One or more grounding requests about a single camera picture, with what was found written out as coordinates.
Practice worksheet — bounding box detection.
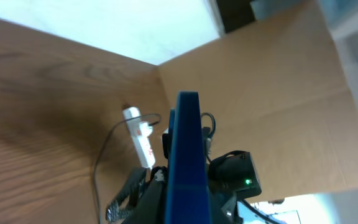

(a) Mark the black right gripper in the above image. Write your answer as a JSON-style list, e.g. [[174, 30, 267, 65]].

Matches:
[[106, 166, 168, 224]]

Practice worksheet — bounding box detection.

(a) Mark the blue Galaxy smartphone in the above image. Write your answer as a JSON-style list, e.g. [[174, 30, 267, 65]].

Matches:
[[164, 91, 212, 224]]

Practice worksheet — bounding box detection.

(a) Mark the black USB charging cable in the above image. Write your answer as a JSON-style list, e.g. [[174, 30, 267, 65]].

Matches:
[[92, 113, 162, 224]]

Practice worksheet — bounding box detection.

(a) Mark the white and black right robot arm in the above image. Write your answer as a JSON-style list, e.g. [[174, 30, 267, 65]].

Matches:
[[105, 151, 262, 223]]

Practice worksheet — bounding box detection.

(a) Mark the white power strip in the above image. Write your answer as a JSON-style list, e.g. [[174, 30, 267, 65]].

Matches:
[[122, 107, 155, 169]]

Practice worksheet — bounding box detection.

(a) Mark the tan cardboard box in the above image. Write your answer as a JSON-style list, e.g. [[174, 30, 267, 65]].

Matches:
[[159, 1, 358, 201]]

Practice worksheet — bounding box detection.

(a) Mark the white USB wall charger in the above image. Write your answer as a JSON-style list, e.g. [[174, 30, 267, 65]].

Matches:
[[137, 121, 153, 138]]

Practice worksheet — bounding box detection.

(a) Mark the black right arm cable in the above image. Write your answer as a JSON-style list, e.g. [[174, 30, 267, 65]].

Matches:
[[200, 112, 216, 162]]

